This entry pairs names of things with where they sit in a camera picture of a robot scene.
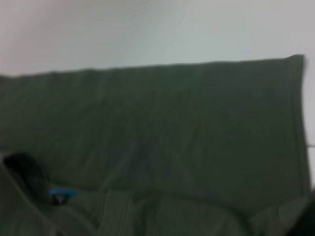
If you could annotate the dark green FREE t-shirt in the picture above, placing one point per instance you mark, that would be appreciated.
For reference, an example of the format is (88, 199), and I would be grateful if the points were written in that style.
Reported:
(160, 135)

